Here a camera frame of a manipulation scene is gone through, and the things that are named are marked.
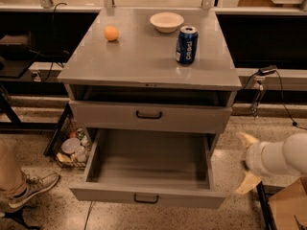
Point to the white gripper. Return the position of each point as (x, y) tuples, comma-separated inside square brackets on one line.
[(253, 159)]

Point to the grey drawer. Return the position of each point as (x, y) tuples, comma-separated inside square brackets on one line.
[(149, 167), (148, 116)]

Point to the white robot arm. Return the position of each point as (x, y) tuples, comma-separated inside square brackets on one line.
[(263, 158)]

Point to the grey top drawer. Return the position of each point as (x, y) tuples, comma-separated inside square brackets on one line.
[(148, 116)]

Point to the grey drawer cabinet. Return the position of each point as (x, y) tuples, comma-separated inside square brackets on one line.
[(140, 67)]

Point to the cardboard box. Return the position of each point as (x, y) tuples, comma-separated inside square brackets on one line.
[(289, 206)]

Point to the blue Pepsi can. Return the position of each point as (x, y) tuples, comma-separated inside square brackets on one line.
[(187, 43)]

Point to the white bowl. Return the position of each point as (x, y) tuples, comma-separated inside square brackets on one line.
[(166, 22)]

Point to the orange fruit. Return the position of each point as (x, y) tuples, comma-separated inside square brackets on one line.
[(111, 33)]

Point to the grey sneaker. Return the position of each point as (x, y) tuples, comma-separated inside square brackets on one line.
[(34, 187)]

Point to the khaki trouser leg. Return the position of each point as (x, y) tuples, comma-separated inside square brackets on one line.
[(12, 180)]

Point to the black metal frame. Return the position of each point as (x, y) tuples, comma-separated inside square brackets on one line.
[(264, 193)]

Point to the black power adapter with cable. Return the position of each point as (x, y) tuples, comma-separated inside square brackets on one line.
[(259, 77)]

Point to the wire basket with items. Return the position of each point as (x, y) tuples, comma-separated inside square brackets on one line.
[(73, 146)]

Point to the black table leg frame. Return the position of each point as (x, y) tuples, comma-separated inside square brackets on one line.
[(16, 125)]

